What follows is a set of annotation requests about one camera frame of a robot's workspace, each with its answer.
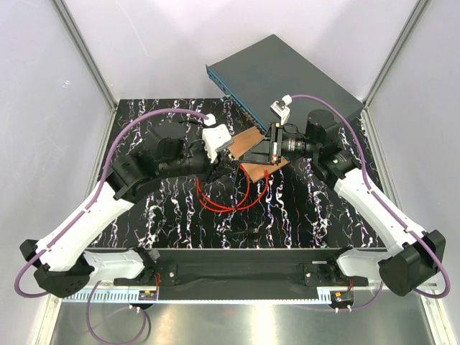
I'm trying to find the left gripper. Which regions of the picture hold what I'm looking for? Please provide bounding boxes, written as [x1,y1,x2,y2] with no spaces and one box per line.
[160,139,234,186]

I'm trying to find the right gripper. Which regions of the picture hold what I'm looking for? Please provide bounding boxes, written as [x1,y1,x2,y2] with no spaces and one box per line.
[239,123,319,166]

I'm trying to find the black ethernet cable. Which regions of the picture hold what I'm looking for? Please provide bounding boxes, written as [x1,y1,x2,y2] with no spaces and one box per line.
[224,157,259,238]

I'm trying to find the red ethernet cable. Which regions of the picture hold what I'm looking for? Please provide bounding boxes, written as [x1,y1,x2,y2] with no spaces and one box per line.
[195,163,270,213]

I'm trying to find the grey network switch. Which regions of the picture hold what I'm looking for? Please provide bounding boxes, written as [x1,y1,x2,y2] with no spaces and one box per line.
[206,34,364,131]

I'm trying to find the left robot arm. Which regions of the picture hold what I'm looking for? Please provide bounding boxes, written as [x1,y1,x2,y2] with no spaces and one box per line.
[20,122,233,298]

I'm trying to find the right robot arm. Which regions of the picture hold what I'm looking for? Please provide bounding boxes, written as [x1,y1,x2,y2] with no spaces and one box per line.
[239,109,446,296]

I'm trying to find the wooden board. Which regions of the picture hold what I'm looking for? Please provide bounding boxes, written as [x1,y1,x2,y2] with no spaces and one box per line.
[224,126,290,183]

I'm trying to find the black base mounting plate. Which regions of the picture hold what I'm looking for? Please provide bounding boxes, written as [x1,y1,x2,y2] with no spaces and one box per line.
[70,247,389,301]

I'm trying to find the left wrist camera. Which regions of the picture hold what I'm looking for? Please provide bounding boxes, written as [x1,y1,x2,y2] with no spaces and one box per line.
[202,114,234,163]

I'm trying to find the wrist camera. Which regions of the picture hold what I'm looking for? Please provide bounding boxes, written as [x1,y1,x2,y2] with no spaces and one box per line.
[270,94,293,125]
[202,114,234,163]

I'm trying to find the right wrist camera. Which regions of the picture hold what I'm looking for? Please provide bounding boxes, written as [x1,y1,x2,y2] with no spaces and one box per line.
[270,94,293,125]

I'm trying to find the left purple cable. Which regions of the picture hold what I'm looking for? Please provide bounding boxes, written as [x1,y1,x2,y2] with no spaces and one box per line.
[14,109,216,344]

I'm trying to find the aluminium frame rail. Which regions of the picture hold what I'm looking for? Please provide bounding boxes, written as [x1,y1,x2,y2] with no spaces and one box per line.
[46,262,439,306]

